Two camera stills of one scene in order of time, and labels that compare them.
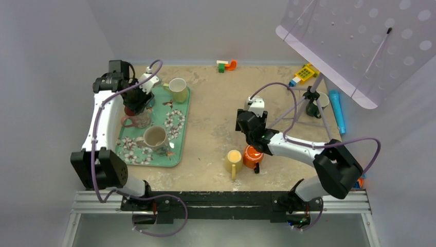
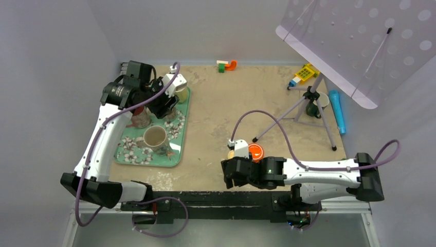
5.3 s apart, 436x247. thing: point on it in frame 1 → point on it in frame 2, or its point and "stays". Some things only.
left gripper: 139,106 → 165,107
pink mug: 140,120 stays
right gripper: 262,120 → 229,181
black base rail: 220,205 stays
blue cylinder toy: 334,99 stays
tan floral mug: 155,137 stays
